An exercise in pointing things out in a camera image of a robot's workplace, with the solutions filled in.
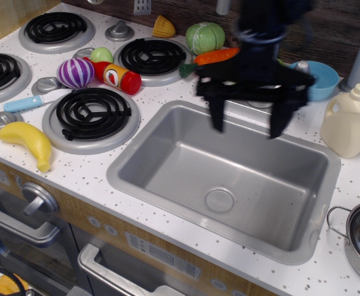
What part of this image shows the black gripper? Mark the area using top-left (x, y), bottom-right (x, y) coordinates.
top-left (196, 45), bottom-right (316, 139)

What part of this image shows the cream detergent bottle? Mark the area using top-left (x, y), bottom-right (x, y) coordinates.
top-left (320, 83), bottom-right (360, 158)

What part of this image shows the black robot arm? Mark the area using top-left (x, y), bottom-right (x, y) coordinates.
top-left (196, 1), bottom-right (315, 138)

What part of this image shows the silver sink basin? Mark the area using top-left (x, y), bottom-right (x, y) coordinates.
top-left (107, 101), bottom-right (341, 265)

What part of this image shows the green toy plate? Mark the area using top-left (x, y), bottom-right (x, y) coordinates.
top-left (276, 59), bottom-right (288, 67)

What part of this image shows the orange toy carrot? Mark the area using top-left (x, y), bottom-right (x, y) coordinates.
top-left (179, 47), bottom-right (240, 78)

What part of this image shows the silver toy faucet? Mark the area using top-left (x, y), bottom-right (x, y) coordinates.
top-left (223, 58), bottom-right (311, 130)

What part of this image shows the blue toy bowl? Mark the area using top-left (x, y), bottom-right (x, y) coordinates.
top-left (306, 60), bottom-right (339, 101)

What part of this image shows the green toy cabbage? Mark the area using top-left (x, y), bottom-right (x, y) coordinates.
top-left (186, 22), bottom-right (226, 55)

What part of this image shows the back right black burner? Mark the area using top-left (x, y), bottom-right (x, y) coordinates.
top-left (113, 38), bottom-right (193, 87)

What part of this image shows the black burner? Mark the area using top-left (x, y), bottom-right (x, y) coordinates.
top-left (42, 88), bottom-right (141, 155)
top-left (18, 12), bottom-right (95, 54)
top-left (0, 54), bottom-right (32, 103)
top-left (113, 38), bottom-right (193, 87)

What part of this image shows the yellow toy corn piece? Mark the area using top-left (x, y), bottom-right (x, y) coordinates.
top-left (152, 15), bottom-right (176, 38)

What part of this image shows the red toy ketchup bottle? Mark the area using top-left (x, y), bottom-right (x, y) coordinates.
top-left (83, 57), bottom-right (142, 95)

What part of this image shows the hanging grey spatula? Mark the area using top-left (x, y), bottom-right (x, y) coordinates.
top-left (133, 0), bottom-right (152, 15)

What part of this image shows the silver stove knob back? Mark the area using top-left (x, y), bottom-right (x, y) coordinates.
top-left (105, 20), bottom-right (134, 42)

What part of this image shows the light green toy lime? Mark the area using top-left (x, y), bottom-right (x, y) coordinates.
top-left (90, 47), bottom-right (113, 63)

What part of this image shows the front right black burner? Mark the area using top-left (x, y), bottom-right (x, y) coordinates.
top-left (42, 88), bottom-right (141, 155)

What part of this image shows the silver stove knob centre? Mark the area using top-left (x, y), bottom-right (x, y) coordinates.
top-left (73, 47), bottom-right (95, 59)

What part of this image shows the purple striped toy onion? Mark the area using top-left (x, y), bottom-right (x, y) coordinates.
top-left (57, 58), bottom-right (95, 89)

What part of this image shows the silver stove knob middle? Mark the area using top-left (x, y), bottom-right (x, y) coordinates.
top-left (31, 76), bottom-right (65, 96)

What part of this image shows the back left black burner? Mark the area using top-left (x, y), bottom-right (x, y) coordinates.
top-left (18, 12), bottom-right (95, 54)

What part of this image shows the yellow toy banana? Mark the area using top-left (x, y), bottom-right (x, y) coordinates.
top-left (0, 121), bottom-right (52, 172)

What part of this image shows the silver oven dial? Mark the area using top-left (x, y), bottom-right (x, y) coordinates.
top-left (22, 182), bottom-right (59, 216)

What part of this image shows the front left black burner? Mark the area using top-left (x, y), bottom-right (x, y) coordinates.
top-left (0, 54), bottom-right (32, 103)

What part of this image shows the yellow object on floor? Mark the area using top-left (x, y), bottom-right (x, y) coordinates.
top-left (0, 275), bottom-right (20, 295)

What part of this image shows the silver dishwasher door handle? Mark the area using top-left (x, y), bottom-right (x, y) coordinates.
top-left (78, 244), bottom-right (182, 296)

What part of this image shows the blue handled toy knife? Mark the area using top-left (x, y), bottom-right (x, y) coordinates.
top-left (3, 89), bottom-right (72, 112)

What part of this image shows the silver oven door handle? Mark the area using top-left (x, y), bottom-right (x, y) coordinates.
top-left (0, 211), bottom-right (61, 247)

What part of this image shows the black cable on floor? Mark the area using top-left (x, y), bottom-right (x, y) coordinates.
top-left (0, 264), bottom-right (33, 296)

